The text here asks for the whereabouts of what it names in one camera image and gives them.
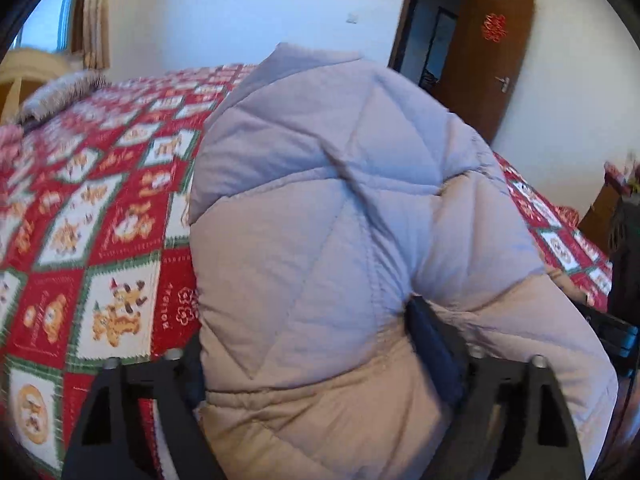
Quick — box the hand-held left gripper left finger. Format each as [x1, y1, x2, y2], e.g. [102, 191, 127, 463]
[60, 332, 227, 480]

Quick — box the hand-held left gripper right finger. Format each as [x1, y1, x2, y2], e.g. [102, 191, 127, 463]
[405, 295, 587, 480]

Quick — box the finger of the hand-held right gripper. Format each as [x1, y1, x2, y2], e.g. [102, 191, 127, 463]
[575, 300, 640, 376]

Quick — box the beige quilted jacket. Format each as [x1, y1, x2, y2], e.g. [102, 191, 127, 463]
[187, 42, 621, 480]

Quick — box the dark cabinet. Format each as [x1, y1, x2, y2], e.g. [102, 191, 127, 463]
[606, 192, 640, 313]

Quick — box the cardboard box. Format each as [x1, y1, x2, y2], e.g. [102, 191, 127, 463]
[579, 180, 621, 252]

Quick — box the red printed bedspread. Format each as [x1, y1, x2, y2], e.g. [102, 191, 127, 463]
[0, 62, 616, 476]

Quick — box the brown wooden door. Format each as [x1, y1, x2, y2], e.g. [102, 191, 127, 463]
[432, 0, 536, 145]

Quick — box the grey pillow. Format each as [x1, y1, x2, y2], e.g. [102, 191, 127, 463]
[15, 69, 108, 123]

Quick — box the red door ornament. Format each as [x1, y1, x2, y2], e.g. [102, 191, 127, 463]
[481, 14, 507, 44]

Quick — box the cream wooden headboard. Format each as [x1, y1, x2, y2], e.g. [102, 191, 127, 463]
[0, 47, 76, 123]

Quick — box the beige curtain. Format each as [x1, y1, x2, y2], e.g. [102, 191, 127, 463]
[70, 0, 111, 71]

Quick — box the window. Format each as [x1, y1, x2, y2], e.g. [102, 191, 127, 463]
[10, 0, 83, 53]

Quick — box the brown door frame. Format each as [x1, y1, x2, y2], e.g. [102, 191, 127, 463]
[387, 0, 481, 76]

